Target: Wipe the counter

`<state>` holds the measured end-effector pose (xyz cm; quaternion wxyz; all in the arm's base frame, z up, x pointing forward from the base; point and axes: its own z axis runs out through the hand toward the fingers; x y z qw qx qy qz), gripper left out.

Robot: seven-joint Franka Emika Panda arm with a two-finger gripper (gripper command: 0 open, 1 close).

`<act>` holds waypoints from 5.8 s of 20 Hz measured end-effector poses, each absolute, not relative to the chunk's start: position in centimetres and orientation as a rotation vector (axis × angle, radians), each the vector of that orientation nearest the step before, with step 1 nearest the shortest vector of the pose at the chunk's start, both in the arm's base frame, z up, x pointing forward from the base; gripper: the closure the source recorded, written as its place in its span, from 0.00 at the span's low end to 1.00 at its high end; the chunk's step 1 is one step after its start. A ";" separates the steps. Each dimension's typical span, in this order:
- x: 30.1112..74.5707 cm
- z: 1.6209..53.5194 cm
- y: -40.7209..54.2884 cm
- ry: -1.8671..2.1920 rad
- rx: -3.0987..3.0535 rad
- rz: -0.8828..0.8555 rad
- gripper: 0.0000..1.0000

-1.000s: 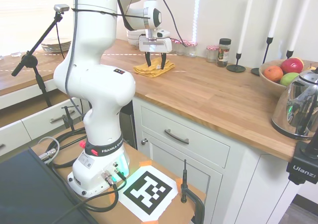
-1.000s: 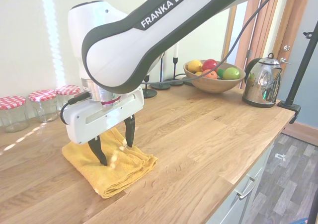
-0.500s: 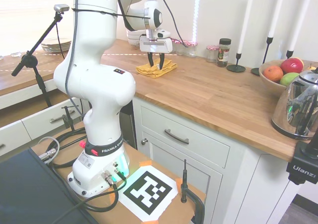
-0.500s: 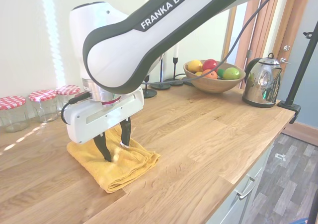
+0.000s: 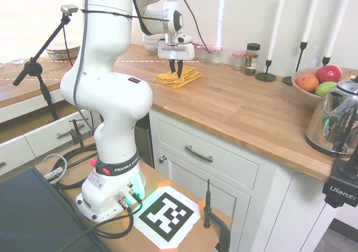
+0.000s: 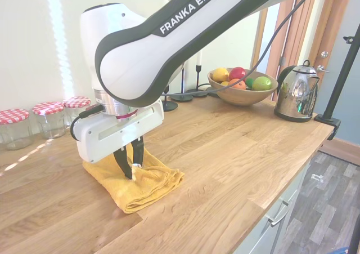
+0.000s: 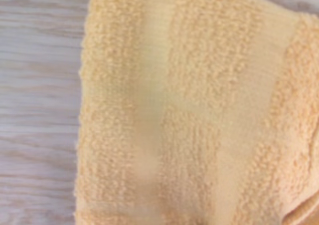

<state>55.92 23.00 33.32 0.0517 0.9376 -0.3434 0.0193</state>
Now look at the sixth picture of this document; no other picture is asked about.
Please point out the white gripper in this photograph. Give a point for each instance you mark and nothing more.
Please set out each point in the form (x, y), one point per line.
(118, 135)

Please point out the yellow towel cloth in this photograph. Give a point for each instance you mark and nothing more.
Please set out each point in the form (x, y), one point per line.
(149, 186)

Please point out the white Franka Emika robot arm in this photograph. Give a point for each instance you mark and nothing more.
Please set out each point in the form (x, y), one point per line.
(126, 59)

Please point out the short black candle holder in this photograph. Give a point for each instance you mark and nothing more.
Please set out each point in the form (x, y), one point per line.
(168, 105)

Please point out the glass jar red checked lid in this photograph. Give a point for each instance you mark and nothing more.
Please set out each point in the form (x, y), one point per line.
(76, 110)
(50, 121)
(15, 130)

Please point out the tall thin black candle holder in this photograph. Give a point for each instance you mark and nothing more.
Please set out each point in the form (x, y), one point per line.
(182, 97)

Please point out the white candle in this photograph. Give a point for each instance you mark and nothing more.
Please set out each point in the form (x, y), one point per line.
(199, 58)

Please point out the yellow lemon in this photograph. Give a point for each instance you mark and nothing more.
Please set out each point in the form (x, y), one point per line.
(220, 74)

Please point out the wooden fruit bowl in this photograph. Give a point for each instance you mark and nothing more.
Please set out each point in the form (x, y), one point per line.
(242, 96)

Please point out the orange fruit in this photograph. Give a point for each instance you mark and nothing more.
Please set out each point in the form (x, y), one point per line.
(236, 84)

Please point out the red apple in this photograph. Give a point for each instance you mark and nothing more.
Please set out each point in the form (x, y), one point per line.
(237, 73)

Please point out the small green lime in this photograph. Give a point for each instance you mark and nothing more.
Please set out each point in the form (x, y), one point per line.
(249, 82)

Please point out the green apple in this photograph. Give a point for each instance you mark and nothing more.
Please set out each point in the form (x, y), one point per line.
(261, 83)

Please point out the pale green base cabinet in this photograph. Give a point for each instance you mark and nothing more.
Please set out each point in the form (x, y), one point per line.
(278, 223)

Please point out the shiny steel kettle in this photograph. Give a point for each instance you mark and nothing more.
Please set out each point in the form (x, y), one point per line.
(295, 96)

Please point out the silver door lock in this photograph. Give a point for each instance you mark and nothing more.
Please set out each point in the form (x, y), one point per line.
(324, 54)

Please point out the wooden door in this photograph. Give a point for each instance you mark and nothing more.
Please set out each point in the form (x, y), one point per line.
(334, 26)

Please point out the wooden door frame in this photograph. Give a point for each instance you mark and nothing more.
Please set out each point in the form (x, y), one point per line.
(295, 26)

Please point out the black camera stand with clamp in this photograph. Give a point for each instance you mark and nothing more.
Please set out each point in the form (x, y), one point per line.
(341, 76)

